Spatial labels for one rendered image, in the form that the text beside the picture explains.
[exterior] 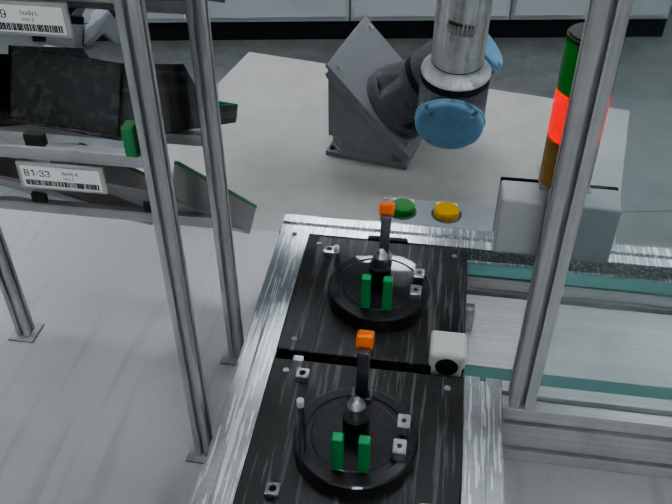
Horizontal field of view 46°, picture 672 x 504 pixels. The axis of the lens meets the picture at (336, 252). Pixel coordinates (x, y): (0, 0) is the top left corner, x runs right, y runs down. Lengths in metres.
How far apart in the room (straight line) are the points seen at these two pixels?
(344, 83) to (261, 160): 0.23
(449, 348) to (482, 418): 0.09
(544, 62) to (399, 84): 2.58
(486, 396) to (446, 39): 0.57
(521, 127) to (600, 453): 0.85
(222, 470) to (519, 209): 0.44
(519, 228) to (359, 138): 0.75
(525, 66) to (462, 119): 2.67
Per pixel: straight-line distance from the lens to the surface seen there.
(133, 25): 0.69
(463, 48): 1.28
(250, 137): 1.66
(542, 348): 0.92
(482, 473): 0.94
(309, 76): 1.89
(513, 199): 0.83
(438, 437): 0.94
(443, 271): 1.14
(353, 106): 1.51
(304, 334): 1.04
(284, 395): 0.97
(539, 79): 3.89
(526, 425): 1.02
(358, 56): 1.59
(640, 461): 1.09
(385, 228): 1.10
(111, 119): 0.81
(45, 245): 1.44
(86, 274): 1.36
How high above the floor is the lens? 1.71
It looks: 39 degrees down
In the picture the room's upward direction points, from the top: straight up
